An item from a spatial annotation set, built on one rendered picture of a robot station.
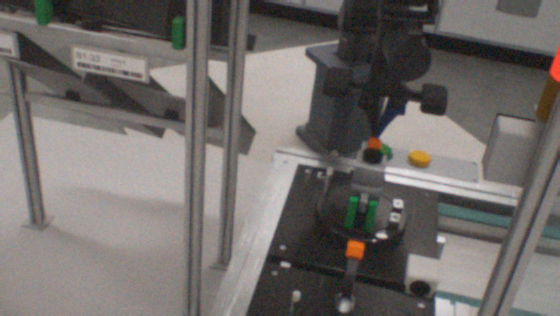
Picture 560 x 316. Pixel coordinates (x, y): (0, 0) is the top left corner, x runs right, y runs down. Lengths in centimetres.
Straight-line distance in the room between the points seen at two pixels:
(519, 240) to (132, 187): 70
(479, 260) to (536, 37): 304
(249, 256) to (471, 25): 321
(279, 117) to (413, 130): 30
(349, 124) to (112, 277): 54
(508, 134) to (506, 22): 326
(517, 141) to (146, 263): 60
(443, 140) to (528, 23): 259
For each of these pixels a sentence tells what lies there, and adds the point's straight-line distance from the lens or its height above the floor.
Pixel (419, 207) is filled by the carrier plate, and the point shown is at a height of 97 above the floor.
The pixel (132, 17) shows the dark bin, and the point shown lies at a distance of 77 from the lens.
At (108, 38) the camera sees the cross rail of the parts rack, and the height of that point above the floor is 131.
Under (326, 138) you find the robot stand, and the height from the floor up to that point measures 91.
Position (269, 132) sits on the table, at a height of 86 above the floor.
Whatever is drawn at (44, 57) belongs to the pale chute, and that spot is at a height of 116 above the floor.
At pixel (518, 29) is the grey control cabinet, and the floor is 22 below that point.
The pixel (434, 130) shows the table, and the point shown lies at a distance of 154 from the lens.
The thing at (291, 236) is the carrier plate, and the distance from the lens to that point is 99.
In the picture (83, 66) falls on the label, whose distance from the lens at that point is 76.
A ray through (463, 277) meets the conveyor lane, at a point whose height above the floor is 92.
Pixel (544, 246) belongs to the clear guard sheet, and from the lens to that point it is 87.
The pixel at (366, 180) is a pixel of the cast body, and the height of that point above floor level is 106.
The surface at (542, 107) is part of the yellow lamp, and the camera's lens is 79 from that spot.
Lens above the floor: 161
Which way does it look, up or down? 34 degrees down
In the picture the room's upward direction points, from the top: 6 degrees clockwise
